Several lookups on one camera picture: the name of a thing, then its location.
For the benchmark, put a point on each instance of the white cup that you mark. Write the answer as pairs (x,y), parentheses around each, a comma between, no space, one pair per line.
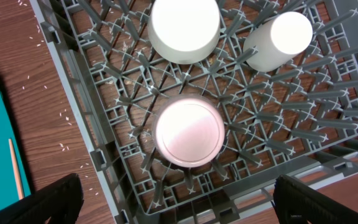
(278,41)

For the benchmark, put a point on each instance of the grey dishwasher rack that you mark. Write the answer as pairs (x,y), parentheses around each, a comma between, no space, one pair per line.
(300,119)

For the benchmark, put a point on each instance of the wooden chopstick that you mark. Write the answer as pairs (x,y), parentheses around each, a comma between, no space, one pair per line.
(16,170)

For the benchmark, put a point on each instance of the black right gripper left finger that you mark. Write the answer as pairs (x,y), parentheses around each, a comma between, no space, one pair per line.
(59,202)

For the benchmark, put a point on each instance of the pale green bowl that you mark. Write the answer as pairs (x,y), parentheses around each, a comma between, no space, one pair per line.
(184,31)

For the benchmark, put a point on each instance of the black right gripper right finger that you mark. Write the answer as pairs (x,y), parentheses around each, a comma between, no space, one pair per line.
(295,202)

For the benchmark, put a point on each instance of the small pink bowl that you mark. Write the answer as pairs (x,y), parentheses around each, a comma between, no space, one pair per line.
(188,131)

